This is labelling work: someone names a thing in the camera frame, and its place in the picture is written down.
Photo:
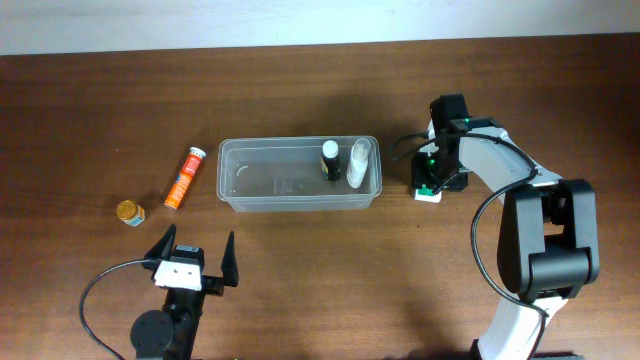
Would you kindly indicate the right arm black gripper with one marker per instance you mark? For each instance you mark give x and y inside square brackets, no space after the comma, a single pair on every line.
[455,181]

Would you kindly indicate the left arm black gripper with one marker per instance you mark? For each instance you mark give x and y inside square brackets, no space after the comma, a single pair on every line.
[213,284]

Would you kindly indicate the white green medicine box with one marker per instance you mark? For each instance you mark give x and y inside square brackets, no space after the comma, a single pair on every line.
[428,194]

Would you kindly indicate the white clear-cap bottle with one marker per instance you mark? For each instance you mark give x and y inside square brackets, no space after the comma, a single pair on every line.
[358,162]

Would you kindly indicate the dark white-cap bottle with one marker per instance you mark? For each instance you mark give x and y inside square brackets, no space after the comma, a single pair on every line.
[330,161]

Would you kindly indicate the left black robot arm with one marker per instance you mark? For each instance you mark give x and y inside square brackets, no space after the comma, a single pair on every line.
[170,332]

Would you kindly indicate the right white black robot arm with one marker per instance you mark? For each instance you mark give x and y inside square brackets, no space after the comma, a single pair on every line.
[548,242]

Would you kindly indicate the clear plastic container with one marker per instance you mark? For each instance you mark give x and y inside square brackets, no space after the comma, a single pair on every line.
[284,174]

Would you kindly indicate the orange tablet tube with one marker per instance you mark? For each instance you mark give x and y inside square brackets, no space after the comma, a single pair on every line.
[185,176]

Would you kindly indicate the small gold-lid jar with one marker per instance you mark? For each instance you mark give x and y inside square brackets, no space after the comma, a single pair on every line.
[130,212]

